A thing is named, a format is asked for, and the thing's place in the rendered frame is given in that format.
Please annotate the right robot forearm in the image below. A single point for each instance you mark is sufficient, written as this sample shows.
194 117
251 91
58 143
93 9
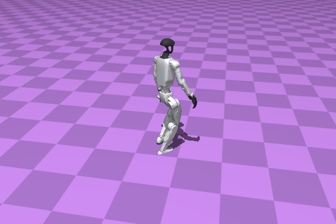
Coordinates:
186 89

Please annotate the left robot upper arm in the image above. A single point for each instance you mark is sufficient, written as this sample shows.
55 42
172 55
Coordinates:
154 68

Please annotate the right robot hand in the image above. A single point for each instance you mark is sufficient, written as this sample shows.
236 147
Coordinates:
194 101

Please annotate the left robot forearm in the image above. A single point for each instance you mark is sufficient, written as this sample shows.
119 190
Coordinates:
159 86

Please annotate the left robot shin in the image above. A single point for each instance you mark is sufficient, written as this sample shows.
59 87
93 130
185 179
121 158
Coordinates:
167 120

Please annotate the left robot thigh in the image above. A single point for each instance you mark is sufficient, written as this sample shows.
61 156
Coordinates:
169 112

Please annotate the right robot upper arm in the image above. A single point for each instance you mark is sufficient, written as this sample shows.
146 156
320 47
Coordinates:
175 66

